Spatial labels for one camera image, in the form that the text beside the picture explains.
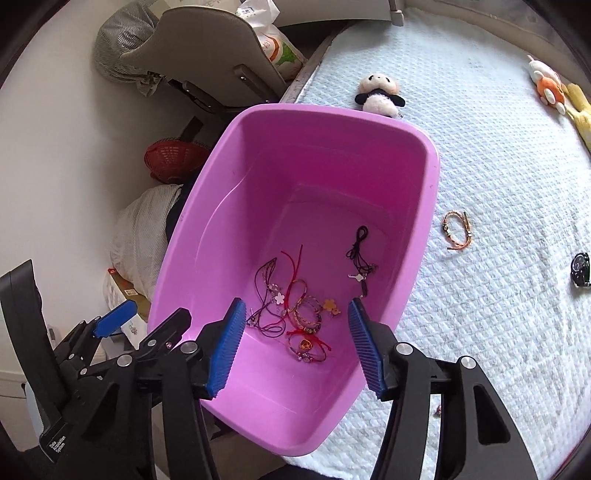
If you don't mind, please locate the grey bed bumper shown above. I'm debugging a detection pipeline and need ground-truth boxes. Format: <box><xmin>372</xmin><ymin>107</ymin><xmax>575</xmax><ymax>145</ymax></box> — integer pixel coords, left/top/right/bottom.
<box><xmin>402</xmin><ymin>0</ymin><xmax>591</xmax><ymax>65</ymax></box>

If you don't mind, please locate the orange white plush toy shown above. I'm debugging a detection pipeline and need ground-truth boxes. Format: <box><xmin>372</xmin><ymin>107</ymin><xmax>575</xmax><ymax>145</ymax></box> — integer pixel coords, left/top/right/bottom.
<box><xmin>526</xmin><ymin>54</ymin><xmax>568</xmax><ymax>116</ymax></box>

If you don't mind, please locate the red string bracelet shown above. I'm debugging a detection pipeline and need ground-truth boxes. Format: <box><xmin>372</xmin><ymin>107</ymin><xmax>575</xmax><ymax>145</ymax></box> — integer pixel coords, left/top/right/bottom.
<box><xmin>281</xmin><ymin>244</ymin><xmax>325</xmax><ymax>333</ymax></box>

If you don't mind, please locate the pink plastic basin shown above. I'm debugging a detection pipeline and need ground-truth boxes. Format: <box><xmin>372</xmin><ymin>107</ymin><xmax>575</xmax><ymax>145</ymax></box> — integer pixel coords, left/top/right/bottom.
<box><xmin>148</xmin><ymin>103</ymin><xmax>440</xmax><ymax>455</ymax></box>

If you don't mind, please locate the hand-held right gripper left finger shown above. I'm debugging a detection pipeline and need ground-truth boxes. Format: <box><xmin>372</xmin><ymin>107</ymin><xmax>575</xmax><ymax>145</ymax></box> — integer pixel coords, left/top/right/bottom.
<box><xmin>69</xmin><ymin>296</ymin><xmax>247</xmax><ymax>480</ymax></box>

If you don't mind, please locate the white mesh cloth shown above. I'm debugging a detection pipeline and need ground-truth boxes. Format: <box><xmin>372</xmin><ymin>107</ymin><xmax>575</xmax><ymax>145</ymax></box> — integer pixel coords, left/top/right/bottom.
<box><xmin>110</xmin><ymin>185</ymin><xmax>184</xmax><ymax>301</ymax></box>

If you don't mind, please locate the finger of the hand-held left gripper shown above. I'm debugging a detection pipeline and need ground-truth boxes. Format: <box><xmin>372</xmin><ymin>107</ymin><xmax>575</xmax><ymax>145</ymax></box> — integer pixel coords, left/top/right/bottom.
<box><xmin>52</xmin><ymin>300</ymin><xmax>138</xmax><ymax>377</ymax></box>
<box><xmin>137</xmin><ymin>307</ymin><xmax>193</xmax><ymax>358</ymax></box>

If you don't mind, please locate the grey chair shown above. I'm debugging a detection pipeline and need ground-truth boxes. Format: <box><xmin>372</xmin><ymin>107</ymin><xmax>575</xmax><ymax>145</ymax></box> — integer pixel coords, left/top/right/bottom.
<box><xmin>117</xmin><ymin>6</ymin><xmax>289</xmax><ymax>116</ymax></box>

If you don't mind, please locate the white quilted blanket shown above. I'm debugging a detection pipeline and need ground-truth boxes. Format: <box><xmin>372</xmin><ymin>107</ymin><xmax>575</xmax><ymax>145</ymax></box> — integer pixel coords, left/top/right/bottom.
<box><xmin>277</xmin><ymin>7</ymin><xmax>591</xmax><ymax>480</ymax></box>

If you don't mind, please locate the purple cord necklace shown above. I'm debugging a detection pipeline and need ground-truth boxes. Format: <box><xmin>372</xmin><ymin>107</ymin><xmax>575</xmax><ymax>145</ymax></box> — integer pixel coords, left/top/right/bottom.
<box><xmin>247</xmin><ymin>257</ymin><xmax>289</xmax><ymax>334</ymax></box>

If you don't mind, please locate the black cord bracelet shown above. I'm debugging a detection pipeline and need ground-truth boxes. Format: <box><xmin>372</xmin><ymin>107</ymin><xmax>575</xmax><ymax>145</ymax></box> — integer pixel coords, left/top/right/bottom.
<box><xmin>346</xmin><ymin>225</ymin><xmax>379</xmax><ymax>298</ymax></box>

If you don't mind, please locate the small cardboard box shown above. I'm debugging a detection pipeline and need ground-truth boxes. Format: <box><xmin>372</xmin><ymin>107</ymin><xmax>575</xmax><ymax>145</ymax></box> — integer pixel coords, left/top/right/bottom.
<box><xmin>106</xmin><ymin>268</ymin><xmax>152</xmax><ymax>344</ymax></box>

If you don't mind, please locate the orange braided bracelet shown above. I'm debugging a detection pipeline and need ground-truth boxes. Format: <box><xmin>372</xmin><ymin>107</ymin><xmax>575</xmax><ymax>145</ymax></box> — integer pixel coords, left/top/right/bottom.
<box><xmin>442</xmin><ymin>211</ymin><xmax>474</xmax><ymax>251</ymax></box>

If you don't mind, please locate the yellow plush toy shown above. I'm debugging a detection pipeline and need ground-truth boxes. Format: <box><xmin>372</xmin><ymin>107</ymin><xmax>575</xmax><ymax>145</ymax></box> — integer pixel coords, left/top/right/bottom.
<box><xmin>566</xmin><ymin>83</ymin><xmax>591</xmax><ymax>153</ymax></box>

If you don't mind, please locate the pink stone beaded bracelet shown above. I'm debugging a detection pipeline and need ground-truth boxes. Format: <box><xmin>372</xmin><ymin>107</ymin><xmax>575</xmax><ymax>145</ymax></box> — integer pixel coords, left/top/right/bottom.
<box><xmin>285</xmin><ymin>329</ymin><xmax>334</xmax><ymax>365</ymax></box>

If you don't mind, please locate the printed plastic bag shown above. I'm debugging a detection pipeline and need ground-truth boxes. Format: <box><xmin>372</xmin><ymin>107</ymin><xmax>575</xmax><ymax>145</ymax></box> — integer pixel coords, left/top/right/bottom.
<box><xmin>235</xmin><ymin>0</ymin><xmax>308</xmax><ymax>83</ymax></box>

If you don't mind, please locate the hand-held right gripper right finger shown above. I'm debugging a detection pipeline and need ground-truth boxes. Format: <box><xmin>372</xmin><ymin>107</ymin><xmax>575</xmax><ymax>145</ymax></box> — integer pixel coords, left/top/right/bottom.
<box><xmin>347</xmin><ymin>296</ymin><xmax>541</xmax><ymax>480</ymax></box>

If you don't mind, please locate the grey striped cloth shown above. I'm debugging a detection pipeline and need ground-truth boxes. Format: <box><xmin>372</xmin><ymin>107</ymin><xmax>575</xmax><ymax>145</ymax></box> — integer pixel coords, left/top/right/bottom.
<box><xmin>95</xmin><ymin>0</ymin><xmax>168</xmax><ymax>97</ymax></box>

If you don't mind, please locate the red plastic basket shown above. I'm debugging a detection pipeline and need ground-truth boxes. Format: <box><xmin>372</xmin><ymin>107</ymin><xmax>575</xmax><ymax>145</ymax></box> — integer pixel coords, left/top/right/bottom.
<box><xmin>144</xmin><ymin>141</ymin><xmax>209</xmax><ymax>185</ymax></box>

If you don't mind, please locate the panda plush toy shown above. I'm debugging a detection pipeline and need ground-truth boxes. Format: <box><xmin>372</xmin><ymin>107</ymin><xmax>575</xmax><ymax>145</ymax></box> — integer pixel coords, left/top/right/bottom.
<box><xmin>355</xmin><ymin>71</ymin><xmax>407</xmax><ymax>118</ymax></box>

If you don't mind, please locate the white cabinet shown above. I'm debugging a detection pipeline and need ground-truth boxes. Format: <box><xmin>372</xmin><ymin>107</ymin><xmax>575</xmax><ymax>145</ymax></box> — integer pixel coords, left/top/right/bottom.
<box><xmin>277</xmin><ymin>0</ymin><xmax>408</xmax><ymax>26</ymax></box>

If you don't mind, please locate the black wristwatch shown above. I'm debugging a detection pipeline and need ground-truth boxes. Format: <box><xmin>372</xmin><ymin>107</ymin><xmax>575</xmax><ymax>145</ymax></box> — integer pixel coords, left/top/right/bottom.
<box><xmin>570</xmin><ymin>252</ymin><xmax>591</xmax><ymax>288</ymax></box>

